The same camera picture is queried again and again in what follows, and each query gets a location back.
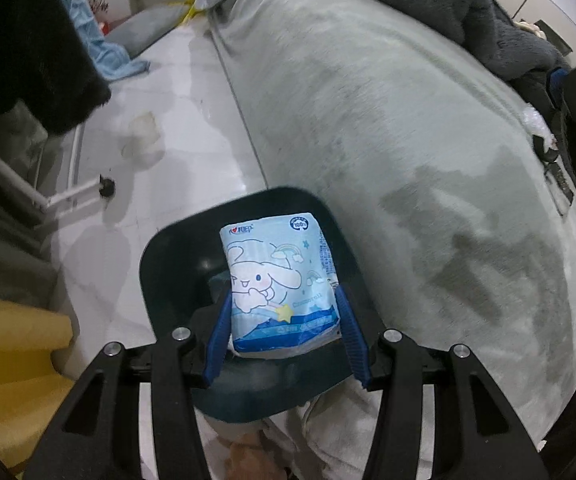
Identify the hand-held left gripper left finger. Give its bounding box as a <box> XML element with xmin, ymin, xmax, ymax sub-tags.
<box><xmin>22</xmin><ymin>292</ymin><xmax>233</xmax><ymax>480</ymax></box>

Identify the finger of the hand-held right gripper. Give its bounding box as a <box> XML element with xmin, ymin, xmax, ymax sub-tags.
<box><xmin>532</xmin><ymin>134</ymin><xmax>576</xmax><ymax>217</ymax></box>
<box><xmin>547</xmin><ymin>67</ymin><xmax>570</xmax><ymax>97</ymax></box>

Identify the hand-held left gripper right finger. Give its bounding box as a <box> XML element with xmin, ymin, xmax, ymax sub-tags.
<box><xmin>335</xmin><ymin>285</ymin><xmax>551</xmax><ymax>480</ymax></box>

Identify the clear plastic bag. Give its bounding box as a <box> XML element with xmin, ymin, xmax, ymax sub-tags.
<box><xmin>520</xmin><ymin>105</ymin><xmax>557</xmax><ymax>153</ymax></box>

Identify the blue cartoon tissue packet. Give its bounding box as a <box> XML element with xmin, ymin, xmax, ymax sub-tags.
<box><xmin>219</xmin><ymin>211</ymin><xmax>343</xmax><ymax>361</ymax></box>

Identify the dark teal trash bin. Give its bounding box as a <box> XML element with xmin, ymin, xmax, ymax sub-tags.
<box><xmin>138</xmin><ymin>186</ymin><xmax>385</xmax><ymax>411</ymax></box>

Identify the dark grey fuzzy blanket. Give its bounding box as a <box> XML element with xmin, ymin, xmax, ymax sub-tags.
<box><xmin>310</xmin><ymin>0</ymin><xmax>571</xmax><ymax>82</ymax></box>

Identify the bed with grey-green sheet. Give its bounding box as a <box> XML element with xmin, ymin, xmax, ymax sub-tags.
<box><xmin>193</xmin><ymin>0</ymin><xmax>576</xmax><ymax>443</ymax></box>

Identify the white clothes rack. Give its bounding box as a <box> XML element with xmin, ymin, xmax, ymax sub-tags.
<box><xmin>0</xmin><ymin>120</ymin><xmax>116</xmax><ymax>212</ymax></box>

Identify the yellow foam block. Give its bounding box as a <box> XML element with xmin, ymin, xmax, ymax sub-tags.
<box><xmin>0</xmin><ymin>290</ymin><xmax>79</xmax><ymax>473</ymax></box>

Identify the grey floor cushion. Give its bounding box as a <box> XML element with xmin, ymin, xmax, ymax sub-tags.
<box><xmin>102</xmin><ymin>5</ymin><xmax>195</xmax><ymax>59</ymax></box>

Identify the yellow cloth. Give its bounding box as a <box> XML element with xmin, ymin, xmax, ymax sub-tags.
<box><xmin>177</xmin><ymin>2</ymin><xmax>205</xmax><ymax>27</ymax></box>

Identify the black hanging garment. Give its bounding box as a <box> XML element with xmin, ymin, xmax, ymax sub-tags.
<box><xmin>0</xmin><ymin>0</ymin><xmax>113</xmax><ymax>137</ymax></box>

